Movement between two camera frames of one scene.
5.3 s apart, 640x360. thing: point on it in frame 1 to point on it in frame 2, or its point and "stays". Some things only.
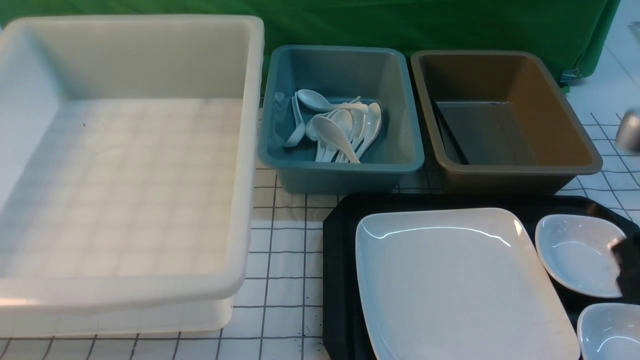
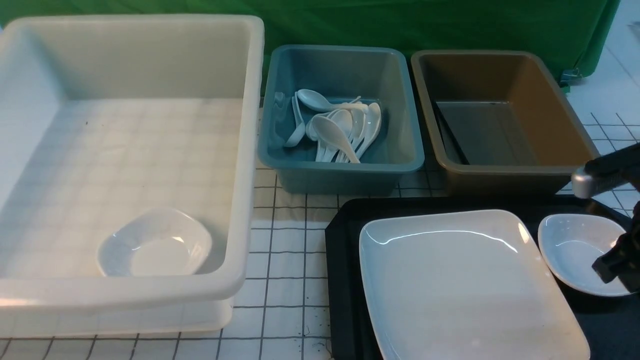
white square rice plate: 457,283 stays
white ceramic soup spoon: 327,129 stays
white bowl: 609,331 to 156,242
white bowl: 574,250 stays
